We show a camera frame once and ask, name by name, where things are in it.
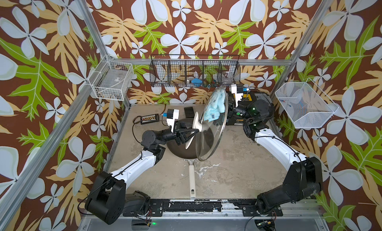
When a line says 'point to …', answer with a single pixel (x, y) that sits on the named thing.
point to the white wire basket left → (111, 80)
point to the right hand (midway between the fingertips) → (212, 105)
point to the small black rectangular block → (189, 112)
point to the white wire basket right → (307, 106)
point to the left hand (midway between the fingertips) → (198, 129)
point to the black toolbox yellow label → (247, 98)
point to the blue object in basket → (197, 82)
